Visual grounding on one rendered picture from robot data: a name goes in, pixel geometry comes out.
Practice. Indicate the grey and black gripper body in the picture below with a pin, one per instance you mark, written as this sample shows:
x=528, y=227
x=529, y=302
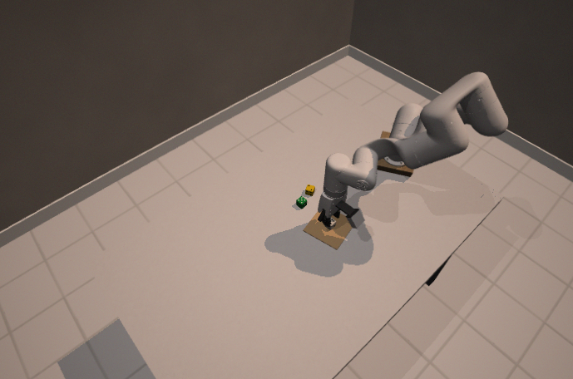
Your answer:
x=328, y=203

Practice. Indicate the yellow die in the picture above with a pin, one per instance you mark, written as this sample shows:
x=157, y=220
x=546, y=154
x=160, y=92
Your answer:
x=310, y=190

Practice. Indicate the white die with black pips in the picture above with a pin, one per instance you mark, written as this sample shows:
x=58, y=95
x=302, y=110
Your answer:
x=333, y=223

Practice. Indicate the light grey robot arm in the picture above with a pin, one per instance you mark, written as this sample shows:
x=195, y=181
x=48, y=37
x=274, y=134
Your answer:
x=440, y=133

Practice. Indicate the brown flat mat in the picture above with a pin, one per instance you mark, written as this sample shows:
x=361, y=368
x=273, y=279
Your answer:
x=333, y=237

